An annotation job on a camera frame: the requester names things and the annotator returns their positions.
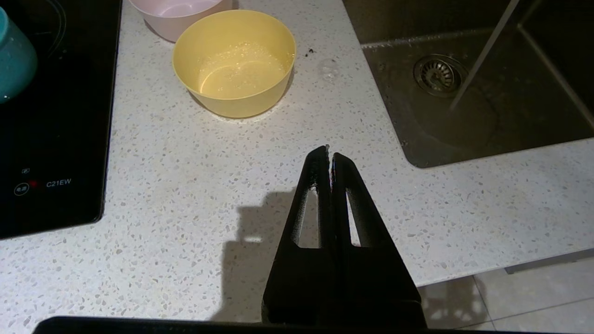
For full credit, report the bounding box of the clear running water stream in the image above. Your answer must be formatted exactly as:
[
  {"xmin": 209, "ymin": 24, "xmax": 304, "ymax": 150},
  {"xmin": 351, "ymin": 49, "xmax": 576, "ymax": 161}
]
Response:
[{"xmin": 449, "ymin": 0, "xmax": 521, "ymax": 112}]

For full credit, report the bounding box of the round metal drain strainer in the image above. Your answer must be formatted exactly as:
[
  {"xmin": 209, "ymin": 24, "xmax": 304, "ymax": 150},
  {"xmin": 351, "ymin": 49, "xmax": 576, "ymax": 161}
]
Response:
[{"xmin": 413, "ymin": 54, "xmax": 468, "ymax": 98}]

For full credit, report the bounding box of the black induction cooktop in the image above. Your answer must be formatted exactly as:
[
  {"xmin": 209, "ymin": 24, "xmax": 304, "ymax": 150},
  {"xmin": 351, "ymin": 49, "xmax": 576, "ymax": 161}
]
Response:
[{"xmin": 0, "ymin": 0, "xmax": 123, "ymax": 240}]

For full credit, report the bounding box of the pink plastic bowl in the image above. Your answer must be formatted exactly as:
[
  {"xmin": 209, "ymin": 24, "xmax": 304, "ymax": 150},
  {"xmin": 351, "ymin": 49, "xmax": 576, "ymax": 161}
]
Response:
[{"xmin": 129, "ymin": 0, "xmax": 233, "ymax": 43}]

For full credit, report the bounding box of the blue plastic bowl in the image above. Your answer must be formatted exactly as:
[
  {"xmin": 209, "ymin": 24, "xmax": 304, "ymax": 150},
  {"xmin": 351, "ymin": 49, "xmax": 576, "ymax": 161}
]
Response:
[{"xmin": 0, "ymin": 7, "xmax": 39, "ymax": 104}]

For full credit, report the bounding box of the stainless steel sink basin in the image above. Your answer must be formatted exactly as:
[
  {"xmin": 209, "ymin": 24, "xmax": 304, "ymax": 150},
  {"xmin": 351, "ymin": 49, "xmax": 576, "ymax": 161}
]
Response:
[{"xmin": 342, "ymin": 0, "xmax": 594, "ymax": 168}]

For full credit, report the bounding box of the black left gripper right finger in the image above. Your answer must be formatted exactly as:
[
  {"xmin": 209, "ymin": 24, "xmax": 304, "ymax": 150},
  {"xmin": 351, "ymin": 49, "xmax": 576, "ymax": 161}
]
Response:
[{"xmin": 330, "ymin": 152, "xmax": 427, "ymax": 328}]

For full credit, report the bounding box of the yellow plastic bowl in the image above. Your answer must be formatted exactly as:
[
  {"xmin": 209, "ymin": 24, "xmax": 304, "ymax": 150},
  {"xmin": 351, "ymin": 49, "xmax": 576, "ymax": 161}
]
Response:
[{"xmin": 172, "ymin": 9, "xmax": 297, "ymax": 119}]

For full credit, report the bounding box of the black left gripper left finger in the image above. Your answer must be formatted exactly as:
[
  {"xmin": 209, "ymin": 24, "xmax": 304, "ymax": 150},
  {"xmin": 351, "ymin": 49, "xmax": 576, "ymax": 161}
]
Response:
[{"xmin": 261, "ymin": 145, "xmax": 338, "ymax": 324}]

